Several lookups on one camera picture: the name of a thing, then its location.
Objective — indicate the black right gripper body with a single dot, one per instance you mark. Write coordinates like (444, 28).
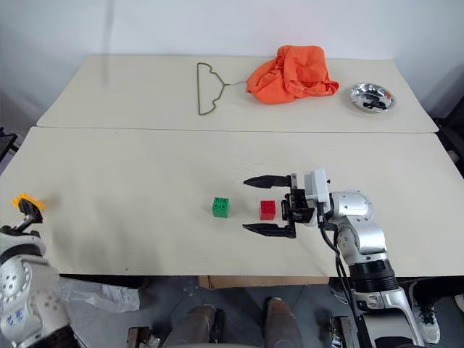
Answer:
(297, 206)

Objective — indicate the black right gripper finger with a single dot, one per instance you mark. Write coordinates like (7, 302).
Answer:
(266, 229)
(266, 181)

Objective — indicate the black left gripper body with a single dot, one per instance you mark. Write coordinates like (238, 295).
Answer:
(18, 231)

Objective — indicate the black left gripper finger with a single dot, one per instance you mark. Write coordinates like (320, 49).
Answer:
(32, 212)

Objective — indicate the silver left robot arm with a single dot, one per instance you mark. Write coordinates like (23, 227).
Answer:
(21, 290)

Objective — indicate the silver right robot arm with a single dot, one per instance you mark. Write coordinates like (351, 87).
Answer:
(362, 232)

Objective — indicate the red toy cube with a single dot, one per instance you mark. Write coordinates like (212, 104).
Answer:
(268, 211)

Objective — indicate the green toy cube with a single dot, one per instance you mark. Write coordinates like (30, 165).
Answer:
(220, 208)

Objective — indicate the black equipment beside table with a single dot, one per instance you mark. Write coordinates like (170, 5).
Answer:
(6, 143)

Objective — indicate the dark rounded robot leg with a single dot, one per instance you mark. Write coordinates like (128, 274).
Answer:
(195, 324)
(284, 322)

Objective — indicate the clear plastic bag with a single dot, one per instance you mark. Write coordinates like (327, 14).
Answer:
(98, 295)

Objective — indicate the crumpled orange cloth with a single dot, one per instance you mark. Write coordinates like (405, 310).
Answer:
(293, 76)

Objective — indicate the black object in bowl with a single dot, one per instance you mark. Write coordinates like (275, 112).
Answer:
(375, 104)

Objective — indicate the shiny metal bowl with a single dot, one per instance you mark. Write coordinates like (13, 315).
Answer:
(373, 90)

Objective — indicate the white sneaker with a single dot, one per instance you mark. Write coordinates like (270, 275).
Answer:
(427, 315)

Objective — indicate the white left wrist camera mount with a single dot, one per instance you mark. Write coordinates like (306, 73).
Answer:
(21, 243)

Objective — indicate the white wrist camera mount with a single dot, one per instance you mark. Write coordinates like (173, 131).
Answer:
(21, 243)
(316, 185)

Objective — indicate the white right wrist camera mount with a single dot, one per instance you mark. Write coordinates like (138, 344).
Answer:
(316, 185)

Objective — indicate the black frame beside table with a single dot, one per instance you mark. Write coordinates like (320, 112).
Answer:
(451, 134)

